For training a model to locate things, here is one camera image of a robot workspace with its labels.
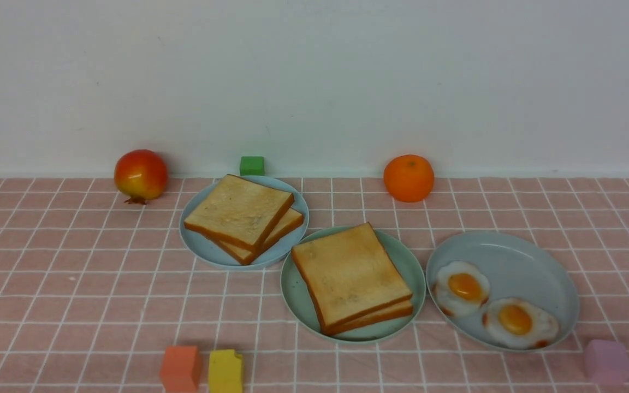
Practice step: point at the toast slice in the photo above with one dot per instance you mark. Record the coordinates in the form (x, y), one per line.
(398, 310)
(239, 212)
(349, 274)
(288, 223)

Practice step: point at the green block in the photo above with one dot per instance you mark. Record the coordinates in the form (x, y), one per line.
(252, 166)

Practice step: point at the orange tangerine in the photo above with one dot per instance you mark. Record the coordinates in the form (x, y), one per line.
(409, 178)

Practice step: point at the green centre plate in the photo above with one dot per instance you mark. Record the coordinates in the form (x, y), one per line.
(296, 296)

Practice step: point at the light blue bread plate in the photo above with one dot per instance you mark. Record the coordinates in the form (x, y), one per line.
(208, 251)

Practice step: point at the left fried egg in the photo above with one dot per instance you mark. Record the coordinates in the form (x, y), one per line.
(460, 289)

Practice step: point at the fried egg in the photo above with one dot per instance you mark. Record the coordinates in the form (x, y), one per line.
(519, 324)
(460, 289)

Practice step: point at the red yellow pomegranate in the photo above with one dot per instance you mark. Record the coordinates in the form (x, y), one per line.
(141, 175)

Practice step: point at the yellow block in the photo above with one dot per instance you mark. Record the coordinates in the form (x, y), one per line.
(225, 372)

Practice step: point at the grey blue egg plate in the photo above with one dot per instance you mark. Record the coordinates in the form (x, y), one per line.
(515, 268)

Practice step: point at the orange block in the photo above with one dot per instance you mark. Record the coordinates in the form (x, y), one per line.
(181, 369)

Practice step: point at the lower fried egg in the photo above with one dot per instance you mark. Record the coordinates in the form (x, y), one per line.
(519, 324)

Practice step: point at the pink checkered tablecloth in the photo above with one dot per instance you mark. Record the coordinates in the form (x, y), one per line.
(93, 290)

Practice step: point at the pink block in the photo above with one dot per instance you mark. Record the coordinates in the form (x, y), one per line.
(606, 362)

